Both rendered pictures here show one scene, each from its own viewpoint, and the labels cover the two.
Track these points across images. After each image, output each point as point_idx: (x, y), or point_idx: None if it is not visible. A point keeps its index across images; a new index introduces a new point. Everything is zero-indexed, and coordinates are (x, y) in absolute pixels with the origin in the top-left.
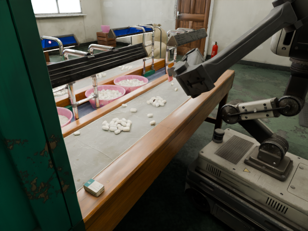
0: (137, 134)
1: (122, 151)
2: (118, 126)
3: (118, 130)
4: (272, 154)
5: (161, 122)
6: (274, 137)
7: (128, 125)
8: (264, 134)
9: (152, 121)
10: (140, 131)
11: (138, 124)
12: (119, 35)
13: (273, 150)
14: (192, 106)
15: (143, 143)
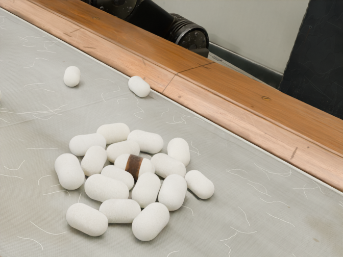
0: (214, 140)
1: (338, 198)
2: (154, 170)
3: (202, 174)
4: (198, 50)
5: (143, 71)
6: (177, 19)
7: (161, 137)
8: (163, 22)
9: (140, 79)
10: (186, 129)
11: (126, 121)
12: None
13: (196, 40)
14: (67, 1)
15: (307, 126)
